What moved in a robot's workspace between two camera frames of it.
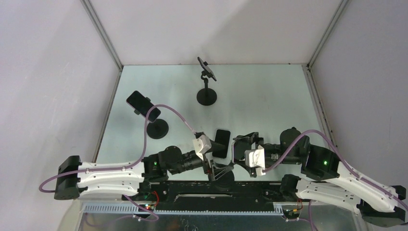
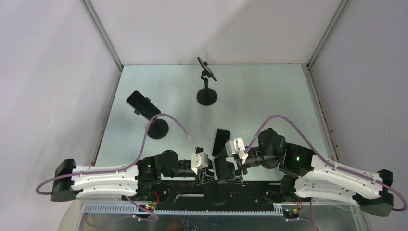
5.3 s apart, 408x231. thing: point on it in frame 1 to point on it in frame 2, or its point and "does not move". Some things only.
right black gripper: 253,137 to 240,169
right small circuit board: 291,214 does not move
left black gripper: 215,172 to 200,172
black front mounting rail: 210,195 does not move
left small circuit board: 151,207 does not move
